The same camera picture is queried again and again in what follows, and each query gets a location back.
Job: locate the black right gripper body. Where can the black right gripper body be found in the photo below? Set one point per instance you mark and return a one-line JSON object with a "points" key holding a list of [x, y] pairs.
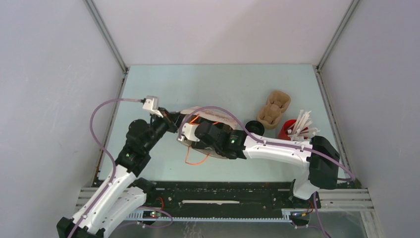
{"points": [[219, 126]]}

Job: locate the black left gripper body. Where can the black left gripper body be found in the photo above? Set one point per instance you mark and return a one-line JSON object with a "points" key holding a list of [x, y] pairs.
{"points": [[169, 124]]}

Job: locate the paper bag orange handles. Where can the paper bag orange handles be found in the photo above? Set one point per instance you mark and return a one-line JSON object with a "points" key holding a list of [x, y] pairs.
{"points": [[210, 115]]}

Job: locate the brown pulp cup carrier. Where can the brown pulp cup carrier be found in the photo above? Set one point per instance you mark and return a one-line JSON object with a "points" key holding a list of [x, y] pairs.
{"points": [[271, 113]]}

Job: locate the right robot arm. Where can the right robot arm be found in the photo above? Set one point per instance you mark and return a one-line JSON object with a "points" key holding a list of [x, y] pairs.
{"points": [[316, 157]]}

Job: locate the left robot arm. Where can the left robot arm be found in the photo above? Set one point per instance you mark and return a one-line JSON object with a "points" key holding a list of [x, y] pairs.
{"points": [[123, 190]]}

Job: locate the red straw holder cup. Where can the red straw holder cup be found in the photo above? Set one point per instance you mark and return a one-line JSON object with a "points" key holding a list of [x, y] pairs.
{"points": [[283, 134]]}

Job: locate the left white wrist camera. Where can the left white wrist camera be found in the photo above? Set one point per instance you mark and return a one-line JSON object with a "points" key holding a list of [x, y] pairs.
{"points": [[150, 105]]}

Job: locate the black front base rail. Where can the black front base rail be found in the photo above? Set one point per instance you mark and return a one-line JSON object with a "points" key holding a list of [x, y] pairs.
{"points": [[227, 200]]}

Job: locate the aluminium frame rail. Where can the aluminium frame rail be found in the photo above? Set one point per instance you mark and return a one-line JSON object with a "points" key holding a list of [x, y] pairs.
{"points": [[101, 25]]}

